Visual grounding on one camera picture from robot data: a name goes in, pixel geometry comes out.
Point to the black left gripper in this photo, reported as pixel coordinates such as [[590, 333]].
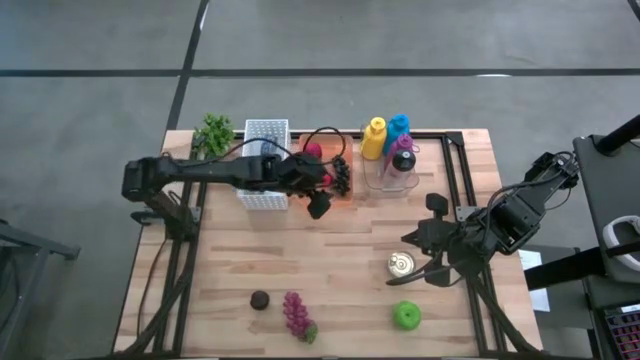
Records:
[[300, 175]]

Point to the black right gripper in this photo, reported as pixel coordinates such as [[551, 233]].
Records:
[[445, 240]]

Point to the black toy grape bunch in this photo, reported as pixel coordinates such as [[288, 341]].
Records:
[[342, 175]]

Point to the red toy strawberry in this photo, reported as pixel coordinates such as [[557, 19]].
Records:
[[314, 150]]

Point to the yellow squeeze bottle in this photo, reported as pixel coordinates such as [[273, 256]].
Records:
[[374, 137]]

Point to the magenta squeeze bottle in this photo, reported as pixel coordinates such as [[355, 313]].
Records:
[[400, 142]]

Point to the blue squeeze bottle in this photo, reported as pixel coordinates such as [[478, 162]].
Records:
[[397, 127]]

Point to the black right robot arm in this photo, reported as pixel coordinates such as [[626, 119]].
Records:
[[510, 220]]

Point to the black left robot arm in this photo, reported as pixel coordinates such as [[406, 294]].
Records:
[[210, 172]]

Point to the small can cream lid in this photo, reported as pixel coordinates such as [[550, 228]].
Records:
[[401, 265]]

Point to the white perforated bin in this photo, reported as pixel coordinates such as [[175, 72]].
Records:
[[262, 200]]

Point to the clear plastic bin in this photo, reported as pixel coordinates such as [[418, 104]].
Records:
[[372, 175]]

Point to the orange translucent bin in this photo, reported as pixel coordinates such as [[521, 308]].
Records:
[[332, 145]]

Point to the green toy apple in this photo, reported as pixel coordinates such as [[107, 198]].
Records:
[[406, 315]]

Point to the white paper sheet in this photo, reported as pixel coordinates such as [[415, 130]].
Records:
[[531, 259]]

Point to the purple toy grape bunch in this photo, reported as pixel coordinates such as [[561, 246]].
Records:
[[296, 312]]

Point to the dark brown toy fruit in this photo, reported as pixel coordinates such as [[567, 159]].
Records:
[[259, 300]]

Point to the green artificial plant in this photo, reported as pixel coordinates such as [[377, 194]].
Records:
[[215, 137]]

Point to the black horizontal bar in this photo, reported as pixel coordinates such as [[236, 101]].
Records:
[[565, 265]]

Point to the black side desk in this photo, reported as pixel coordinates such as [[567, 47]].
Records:
[[595, 200]]

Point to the backlit keyboard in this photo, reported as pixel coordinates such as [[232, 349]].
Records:
[[625, 330]]

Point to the black pole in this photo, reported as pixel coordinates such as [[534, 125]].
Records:
[[620, 135]]

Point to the grey metal stand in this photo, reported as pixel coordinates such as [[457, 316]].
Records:
[[40, 241]]

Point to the black aluminium rig frame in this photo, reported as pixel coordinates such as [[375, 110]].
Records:
[[435, 135]]

